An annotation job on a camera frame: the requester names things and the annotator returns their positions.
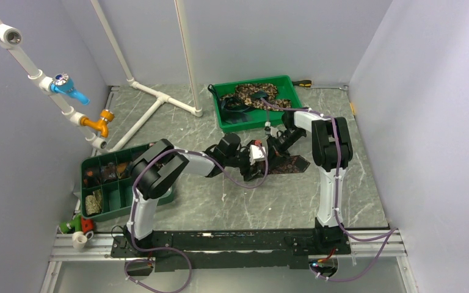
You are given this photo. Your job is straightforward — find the orange faucet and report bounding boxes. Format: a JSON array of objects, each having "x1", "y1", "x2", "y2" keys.
[{"x1": 79, "y1": 109, "x2": 115, "y2": 138}]

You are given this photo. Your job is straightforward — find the silver wrench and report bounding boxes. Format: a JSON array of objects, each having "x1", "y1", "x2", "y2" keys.
[{"x1": 310, "y1": 84, "x2": 349, "y2": 92}]

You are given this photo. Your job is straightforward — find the brown floral tie in tray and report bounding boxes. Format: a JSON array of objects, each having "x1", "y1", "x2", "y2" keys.
[{"x1": 220, "y1": 83, "x2": 292, "y2": 112}]

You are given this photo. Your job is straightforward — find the aluminium frame rail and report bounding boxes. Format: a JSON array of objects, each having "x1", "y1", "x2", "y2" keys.
[{"x1": 50, "y1": 232, "x2": 407, "y2": 261}]

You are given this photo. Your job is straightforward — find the dark blue tie in tray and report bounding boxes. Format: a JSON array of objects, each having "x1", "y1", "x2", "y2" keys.
[{"x1": 207, "y1": 83, "x2": 276, "y2": 124}]

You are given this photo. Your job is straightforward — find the green pipe fitting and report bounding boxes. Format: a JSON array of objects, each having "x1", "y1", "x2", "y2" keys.
[{"x1": 58, "y1": 214, "x2": 82, "y2": 234}]

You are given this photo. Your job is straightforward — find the red pipe fitting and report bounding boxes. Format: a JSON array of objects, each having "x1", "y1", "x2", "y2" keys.
[{"x1": 81, "y1": 217, "x2": 95, "y2": 236}]

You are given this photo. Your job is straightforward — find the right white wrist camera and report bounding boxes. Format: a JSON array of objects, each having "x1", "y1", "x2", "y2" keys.
[{"x1": 264, "y1": 121, "x2": 280, "y2": 139}]

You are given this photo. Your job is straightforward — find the olive rolled tie in organizer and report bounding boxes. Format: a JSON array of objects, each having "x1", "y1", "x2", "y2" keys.
[{"x1": 84, "y1": 189, "x2": 103, "y2": 216}]

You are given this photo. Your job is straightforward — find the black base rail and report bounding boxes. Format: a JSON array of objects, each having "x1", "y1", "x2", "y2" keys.
[{"x1": 111, "y1": 227, "x2": 351, "y2": 272}]

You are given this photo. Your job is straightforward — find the green tray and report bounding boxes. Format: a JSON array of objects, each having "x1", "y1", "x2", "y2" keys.
[{"x1": 209, "y1": 75, "x2": 302, "y2": 133}]

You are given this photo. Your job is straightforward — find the orange rolled tie in organizer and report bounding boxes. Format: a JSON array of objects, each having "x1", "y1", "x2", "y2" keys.
[{"x1": 116, "y1": 162, "x2": 131, "y2": 179}]

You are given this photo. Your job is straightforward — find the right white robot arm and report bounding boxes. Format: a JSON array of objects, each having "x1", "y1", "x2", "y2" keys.
[{"x1": 267, "y1": 109, "x2": 353, "y2": 253}]

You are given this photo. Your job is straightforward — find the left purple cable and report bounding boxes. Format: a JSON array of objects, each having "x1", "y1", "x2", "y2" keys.
[{"x1": 123, "y1": 145, "x2": 270, "y2": 293}]

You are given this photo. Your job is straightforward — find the white PVC pipe frame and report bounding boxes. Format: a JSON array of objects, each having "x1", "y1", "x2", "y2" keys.
[{"x1": 0, "y1": 1, "x2": 203, "y2": 154}]

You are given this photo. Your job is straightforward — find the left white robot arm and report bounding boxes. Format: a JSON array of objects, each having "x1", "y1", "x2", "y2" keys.
[{"x1": 126, "y1": 134, "x2": 270, "y2": 256}]

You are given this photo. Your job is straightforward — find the blue faucet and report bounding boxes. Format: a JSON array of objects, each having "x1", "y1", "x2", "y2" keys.
[{"x1": 49, "y1": 73, "x2": 90, "y2": 105}]

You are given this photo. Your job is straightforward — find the white pipe fitting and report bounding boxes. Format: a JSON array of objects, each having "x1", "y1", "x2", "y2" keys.
[{"x1": 71, "y1": 231, "x2": 88, "y2": 251}]

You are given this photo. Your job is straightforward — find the green compartment organizer box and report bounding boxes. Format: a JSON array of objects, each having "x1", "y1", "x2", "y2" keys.
[{"x1": 80, "y1": 141, "x2": 176, "y2": 223}]

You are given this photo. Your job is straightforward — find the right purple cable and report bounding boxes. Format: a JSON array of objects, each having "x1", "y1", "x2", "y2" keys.
[{"x1": 260, "y1": 96, "x2": 397, "y2": 283}]

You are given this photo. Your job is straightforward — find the dark orange patterned tie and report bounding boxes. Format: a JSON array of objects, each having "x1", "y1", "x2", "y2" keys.
[{"x1": 242, "y1": 155, "x2": 310, "y2": 181}]

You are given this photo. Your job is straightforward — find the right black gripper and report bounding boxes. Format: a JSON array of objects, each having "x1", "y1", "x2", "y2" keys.
[{"x1": 266, "y1": 128, "x2": 306, "y2": 171}]

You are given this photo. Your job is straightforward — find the purple cable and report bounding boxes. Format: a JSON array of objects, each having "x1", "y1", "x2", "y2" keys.
[
  {"x1": 260, "y1": 96, "x2": 397, "y2": 283},
  {"x1": 123, "y1": 145, "x2": 270, "y2": 293}
]

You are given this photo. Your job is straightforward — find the yellow black screwdriver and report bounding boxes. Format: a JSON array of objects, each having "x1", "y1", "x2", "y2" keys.
[{"x1": 292, "y1": 79, "x2": 312, "y2": 88}]

